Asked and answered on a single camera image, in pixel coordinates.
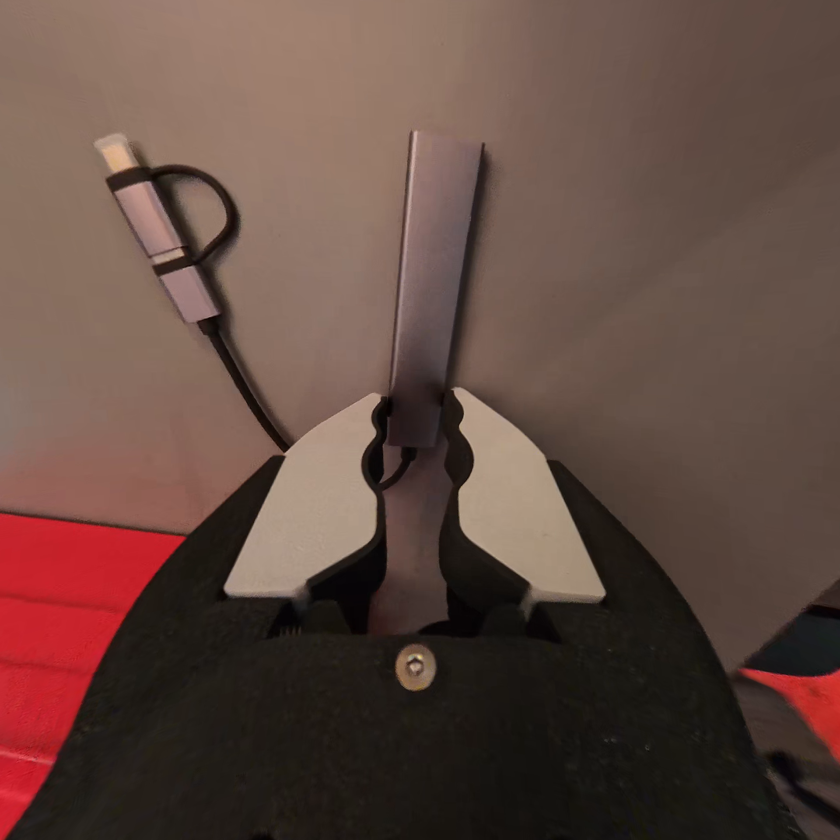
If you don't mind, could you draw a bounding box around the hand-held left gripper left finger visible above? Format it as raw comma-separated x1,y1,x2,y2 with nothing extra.
223,392,388,602

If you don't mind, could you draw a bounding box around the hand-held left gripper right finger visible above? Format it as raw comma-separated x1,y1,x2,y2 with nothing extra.
441,387,606,606

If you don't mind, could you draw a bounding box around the red plastic bin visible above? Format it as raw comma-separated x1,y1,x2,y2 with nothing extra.
0,512,189,809

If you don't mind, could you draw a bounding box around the grey usb hub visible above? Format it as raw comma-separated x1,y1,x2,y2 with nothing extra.
386,130,487,448

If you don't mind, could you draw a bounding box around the black hub cable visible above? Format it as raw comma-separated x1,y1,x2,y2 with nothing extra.
93,134,419,492

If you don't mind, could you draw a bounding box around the red blurred object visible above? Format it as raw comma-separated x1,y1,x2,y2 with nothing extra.
738,668,840,765

